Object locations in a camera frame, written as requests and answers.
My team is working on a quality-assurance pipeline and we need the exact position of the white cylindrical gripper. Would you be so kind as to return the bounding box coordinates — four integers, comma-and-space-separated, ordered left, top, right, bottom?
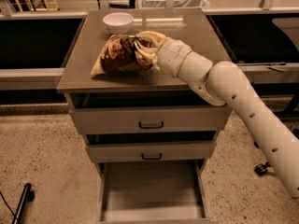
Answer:
135, 31, 192, 77

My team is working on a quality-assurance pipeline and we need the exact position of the brown chip bag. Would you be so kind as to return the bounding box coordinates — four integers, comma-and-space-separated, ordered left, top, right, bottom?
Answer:
91, 35, 145, 77

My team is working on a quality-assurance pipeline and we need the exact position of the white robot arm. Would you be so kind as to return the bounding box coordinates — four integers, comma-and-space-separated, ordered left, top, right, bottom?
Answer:
135, 31, 299, 200

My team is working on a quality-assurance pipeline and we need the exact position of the grey top drawer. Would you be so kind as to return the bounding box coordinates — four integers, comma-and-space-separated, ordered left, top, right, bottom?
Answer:
70, 105, 232, 134

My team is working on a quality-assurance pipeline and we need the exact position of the grey drawer cabinet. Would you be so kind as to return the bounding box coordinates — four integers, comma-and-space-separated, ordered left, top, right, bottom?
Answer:
56, 7, 245, 224

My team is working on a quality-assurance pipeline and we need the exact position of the grey bottom drawer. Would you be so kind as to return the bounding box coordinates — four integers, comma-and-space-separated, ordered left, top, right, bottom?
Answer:
95, 161, 219, 224

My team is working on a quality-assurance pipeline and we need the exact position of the white ceramic bowl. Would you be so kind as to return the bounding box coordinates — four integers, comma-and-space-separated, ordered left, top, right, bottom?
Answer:
103, 12, 134, 35

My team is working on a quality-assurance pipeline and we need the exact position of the black chair base caster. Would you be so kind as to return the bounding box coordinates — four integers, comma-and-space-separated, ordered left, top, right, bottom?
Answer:
254, 161, 271, 176

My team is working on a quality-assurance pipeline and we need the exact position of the black stand leg left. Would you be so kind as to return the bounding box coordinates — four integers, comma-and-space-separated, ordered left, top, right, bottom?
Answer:
11, 183, 35, 224

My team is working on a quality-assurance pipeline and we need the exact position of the wire mesh basket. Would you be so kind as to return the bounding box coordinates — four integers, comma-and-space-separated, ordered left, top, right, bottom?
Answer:
135, 0, 209, 9

